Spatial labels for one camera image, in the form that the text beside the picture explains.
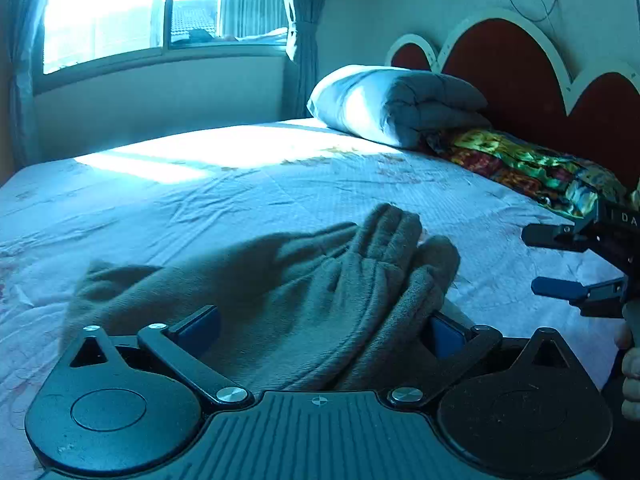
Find dark green fleece pants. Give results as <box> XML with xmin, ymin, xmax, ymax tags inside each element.
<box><xmin>61</xmin><ymin>204</ymin><xmax>460</xmax><ymax>393</ymax></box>

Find large bedroom window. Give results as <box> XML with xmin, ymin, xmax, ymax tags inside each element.
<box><xmin>34</xmin><ymin>0</ymin><xmax>288</xmax><ymax>92</ymax></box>

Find person's right hand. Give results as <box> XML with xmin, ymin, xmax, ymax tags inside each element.
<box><xmin>616</xmin><ymin>323</ymin><xmax>640</xmax><ymax>422</ymax></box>

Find colourful patterned pillow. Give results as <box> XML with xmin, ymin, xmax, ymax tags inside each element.
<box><xmin>422</xmin><ymin>128</ymin><xmax>639</xmax><ymax>219</ymax></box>

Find light blue embroidered bed sheet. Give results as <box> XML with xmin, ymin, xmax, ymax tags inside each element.
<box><xmin>1</xmin><ymin>119</ymin><xmax>618</xmax><ymax>479</ymax></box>

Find red white scalloped headboard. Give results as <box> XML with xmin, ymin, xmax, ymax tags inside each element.
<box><xmin>385</xmin><ymin>9</ymin><xmax>639</xmax><ymax>190</ymax></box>

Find folded white blue quilt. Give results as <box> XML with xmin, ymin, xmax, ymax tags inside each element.
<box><xmin>307</xmin><ymin>65</ymin><xmax>489</xmax><ymax>148</ymax></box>

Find teal curtain right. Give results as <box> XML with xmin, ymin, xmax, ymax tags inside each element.
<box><xmin>283</xmin><ymin>0</ymin><xmax>326</xmax><ymax>118</ymax></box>

